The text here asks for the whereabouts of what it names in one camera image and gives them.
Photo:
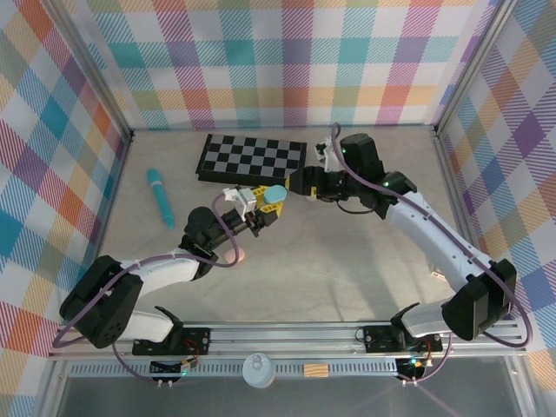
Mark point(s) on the pink earbud charging case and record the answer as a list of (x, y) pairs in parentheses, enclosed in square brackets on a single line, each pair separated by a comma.
[(230, 257)]

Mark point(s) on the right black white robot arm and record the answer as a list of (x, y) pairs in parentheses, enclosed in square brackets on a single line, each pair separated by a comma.
[(434, 243)]

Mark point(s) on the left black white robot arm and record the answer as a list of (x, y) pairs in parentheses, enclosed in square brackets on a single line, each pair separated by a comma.
[(165, 269)]

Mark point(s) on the black grey folding chessboard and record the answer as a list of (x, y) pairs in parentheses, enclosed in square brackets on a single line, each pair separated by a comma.
[(252, 158)]

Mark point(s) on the teal plastic pen tube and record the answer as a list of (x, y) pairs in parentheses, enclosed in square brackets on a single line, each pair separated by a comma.
[(156, 191)]

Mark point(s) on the small controller board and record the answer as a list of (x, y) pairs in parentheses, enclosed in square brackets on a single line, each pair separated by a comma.
[(412, 367), (187, 362)]

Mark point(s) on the small playing card box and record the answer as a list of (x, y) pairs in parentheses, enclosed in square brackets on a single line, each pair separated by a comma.
[(435, 276)]

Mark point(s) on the small wooden block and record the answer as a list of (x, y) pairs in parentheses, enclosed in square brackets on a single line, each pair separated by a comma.
[(316, 370)]

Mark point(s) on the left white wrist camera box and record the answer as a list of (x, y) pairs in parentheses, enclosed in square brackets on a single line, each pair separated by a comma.
[(243, 200)]

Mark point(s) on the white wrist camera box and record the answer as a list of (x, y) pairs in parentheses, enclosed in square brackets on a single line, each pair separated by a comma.
[(243, 200), (328, 156)]

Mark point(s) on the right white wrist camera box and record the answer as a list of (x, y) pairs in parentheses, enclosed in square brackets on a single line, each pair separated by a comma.
[(328, 156)]

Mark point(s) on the aluminium side rail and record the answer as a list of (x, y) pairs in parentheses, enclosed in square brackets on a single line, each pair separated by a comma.
[(114, 191), (452, 187)]

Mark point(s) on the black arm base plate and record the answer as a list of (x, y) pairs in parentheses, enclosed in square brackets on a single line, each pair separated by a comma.
[(197, 341), (378, 339)]

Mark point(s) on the aluminium mounting rail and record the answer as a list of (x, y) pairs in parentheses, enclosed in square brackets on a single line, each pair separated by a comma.
[(282, 339)]

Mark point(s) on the aluminium frame post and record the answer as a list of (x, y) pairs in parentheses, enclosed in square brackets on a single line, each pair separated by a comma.
[(95, 69), (471, 65)]

